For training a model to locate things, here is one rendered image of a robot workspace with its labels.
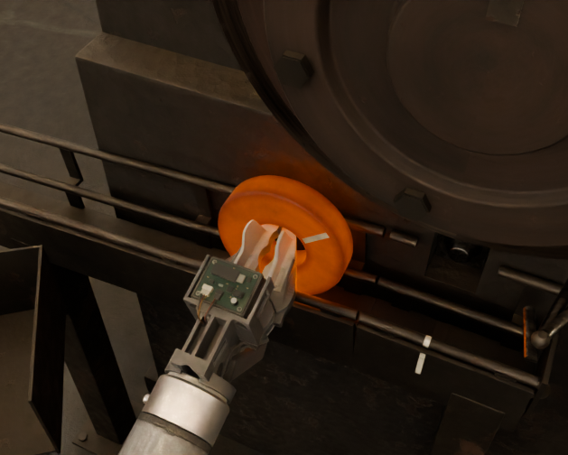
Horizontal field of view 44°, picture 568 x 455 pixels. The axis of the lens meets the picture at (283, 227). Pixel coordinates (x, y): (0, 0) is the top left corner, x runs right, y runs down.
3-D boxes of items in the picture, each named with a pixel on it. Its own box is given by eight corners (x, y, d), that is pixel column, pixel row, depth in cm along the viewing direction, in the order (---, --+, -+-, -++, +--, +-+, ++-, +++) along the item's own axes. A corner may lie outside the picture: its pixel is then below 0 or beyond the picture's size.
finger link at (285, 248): (310, 201, 72) (273, 277, 68) (314, 228, 77) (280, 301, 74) (282, 192, 73) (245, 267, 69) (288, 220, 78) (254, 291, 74)
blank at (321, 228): (279, 284, 88) (268, 304, 86) (205, 192, 82) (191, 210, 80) (379, 264, 78) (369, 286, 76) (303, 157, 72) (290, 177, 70)
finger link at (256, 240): (282, 192, 73) (245, 267, 69) (288, 220, 78) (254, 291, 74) (256, 184, 74) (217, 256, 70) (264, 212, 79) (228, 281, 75)
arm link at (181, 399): (219, 452, 68) (148, 420, 70) (239, 409, 70) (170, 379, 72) (202, 436, 61) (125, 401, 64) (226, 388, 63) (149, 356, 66)
